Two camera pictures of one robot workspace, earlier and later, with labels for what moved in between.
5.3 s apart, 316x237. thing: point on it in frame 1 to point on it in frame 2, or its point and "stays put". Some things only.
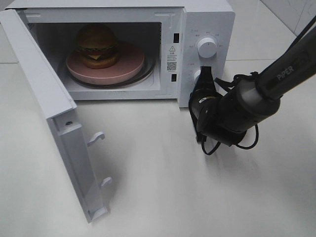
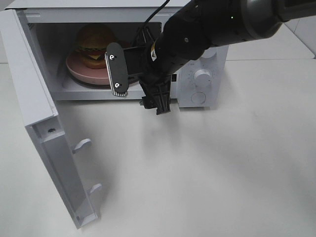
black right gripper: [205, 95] to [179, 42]
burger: [97, 45] stays put
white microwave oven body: [129, 49] stays put
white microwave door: [51, 87] to [42, 120]
